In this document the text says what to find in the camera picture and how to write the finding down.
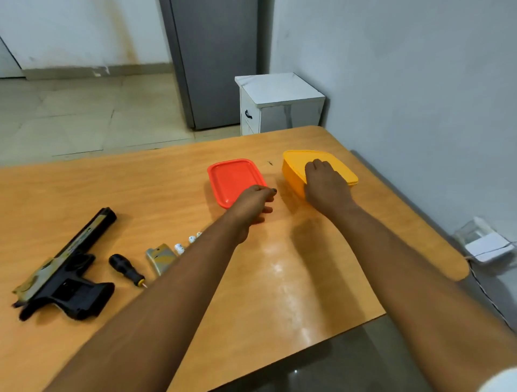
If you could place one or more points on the person's right hand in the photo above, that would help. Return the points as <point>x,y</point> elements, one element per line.
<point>327,189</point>

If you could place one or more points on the person's left hand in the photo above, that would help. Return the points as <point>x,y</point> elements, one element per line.
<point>250,204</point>

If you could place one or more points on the person's left fingers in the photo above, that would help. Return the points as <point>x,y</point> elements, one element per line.
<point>266,193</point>

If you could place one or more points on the person's right fingers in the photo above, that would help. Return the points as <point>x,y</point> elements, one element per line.
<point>319,167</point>

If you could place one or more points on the yellow plastic container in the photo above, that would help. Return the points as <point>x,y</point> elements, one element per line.
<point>294,166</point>

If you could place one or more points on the person's right forearm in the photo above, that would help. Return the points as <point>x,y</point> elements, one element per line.
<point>416,290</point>

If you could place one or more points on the person's left forearm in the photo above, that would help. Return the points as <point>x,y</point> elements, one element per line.
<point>161,307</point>

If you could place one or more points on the red plastic container lid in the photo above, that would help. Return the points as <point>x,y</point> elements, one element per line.
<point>232,179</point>

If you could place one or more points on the white bedside cabinet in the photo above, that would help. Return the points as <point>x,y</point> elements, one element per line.
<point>282,97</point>

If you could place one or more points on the camouflage toy gun cover plate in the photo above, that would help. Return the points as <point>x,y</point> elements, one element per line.
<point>159,258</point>

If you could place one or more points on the grey refrigerator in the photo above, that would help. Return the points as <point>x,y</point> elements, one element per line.
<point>218,60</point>

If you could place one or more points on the white power adapter box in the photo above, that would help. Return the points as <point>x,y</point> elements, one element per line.
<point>486,242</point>

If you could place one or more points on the black camouflage toy gun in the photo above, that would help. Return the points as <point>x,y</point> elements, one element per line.
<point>68,278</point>

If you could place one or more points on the white sleeve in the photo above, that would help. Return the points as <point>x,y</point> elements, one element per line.
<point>503,381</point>

